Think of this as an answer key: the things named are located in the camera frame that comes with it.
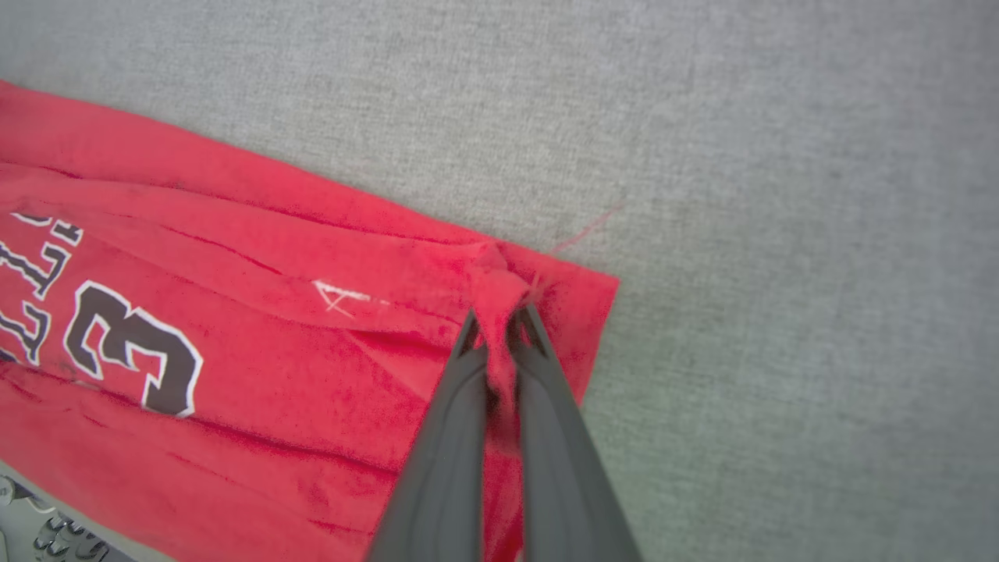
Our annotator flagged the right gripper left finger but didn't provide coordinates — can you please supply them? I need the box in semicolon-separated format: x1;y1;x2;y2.
367;309;491;562

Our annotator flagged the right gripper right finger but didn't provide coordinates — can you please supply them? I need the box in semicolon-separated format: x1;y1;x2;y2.
506;303;642;562

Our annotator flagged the red basketball jersey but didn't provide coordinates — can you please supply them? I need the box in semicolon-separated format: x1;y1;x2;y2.
0;80;620;562

